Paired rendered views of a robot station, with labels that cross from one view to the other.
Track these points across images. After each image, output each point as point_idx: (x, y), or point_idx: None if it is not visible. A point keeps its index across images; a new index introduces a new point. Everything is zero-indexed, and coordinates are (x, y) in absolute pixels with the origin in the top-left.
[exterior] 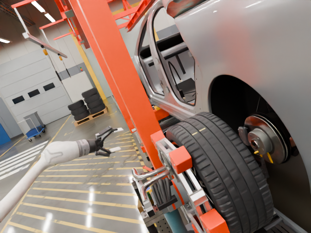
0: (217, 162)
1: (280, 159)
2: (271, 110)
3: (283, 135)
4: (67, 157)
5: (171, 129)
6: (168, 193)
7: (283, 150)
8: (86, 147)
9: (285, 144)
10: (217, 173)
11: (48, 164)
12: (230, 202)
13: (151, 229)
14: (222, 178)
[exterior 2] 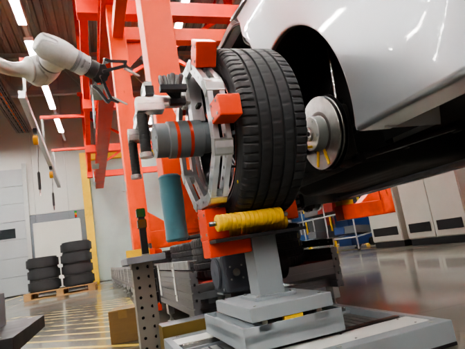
0: (245, 56)
1: (337, 145)
2: None
3: (341, 109)
4: (61, 51)
5: None
6: (177, 79)
7: (338, 124)
8: (87, 59)
9: (342, 118)
10: (242, 63)
11: (28, 68)
12: (250, 87)
13: (142, 118)
14: (247, 65)
